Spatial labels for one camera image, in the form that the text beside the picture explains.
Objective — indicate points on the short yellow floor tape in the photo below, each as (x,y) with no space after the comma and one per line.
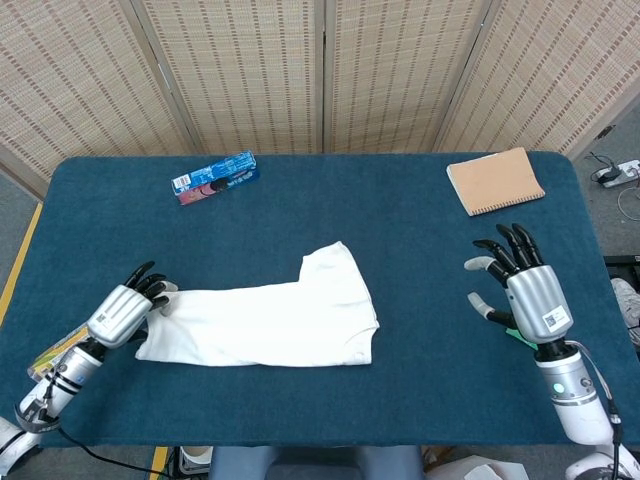
(159,462)

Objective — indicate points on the grey sneaker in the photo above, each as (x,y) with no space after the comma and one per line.
(629,305)

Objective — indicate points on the green packet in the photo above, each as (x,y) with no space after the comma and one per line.
(514,333)

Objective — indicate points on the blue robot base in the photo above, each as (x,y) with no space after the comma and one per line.
(315,465)

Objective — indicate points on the long yellow floor tape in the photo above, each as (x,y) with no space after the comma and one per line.
(20,265)

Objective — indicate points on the tea bottle with yellow cap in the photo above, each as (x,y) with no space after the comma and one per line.
(50,357)

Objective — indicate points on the black flat floor object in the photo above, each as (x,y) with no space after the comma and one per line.
(622,265)

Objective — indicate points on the white power strip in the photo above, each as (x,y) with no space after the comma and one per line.
(627,172)

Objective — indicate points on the white cloth garment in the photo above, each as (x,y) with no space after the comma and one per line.
(260,325)

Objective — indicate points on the brown spiral notebook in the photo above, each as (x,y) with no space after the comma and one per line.
(495,182)

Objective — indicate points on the blue cookie box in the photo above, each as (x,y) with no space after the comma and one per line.
(215,177)

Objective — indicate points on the white paper sheet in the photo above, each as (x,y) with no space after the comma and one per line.
(480,470)

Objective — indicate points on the black plug adapter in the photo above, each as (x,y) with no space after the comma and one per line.
(607,176)

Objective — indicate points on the bamboo folding screen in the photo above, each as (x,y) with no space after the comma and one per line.
(260,75)

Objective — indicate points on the blue table cloth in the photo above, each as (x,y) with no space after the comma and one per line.
(320,220)

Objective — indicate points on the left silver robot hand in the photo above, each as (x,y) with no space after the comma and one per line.
(117,315)

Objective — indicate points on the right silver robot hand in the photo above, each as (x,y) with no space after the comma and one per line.
(537,300)

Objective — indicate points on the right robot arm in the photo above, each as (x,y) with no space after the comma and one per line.
(575,395)

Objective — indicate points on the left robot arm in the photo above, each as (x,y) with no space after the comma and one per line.
(65,380)

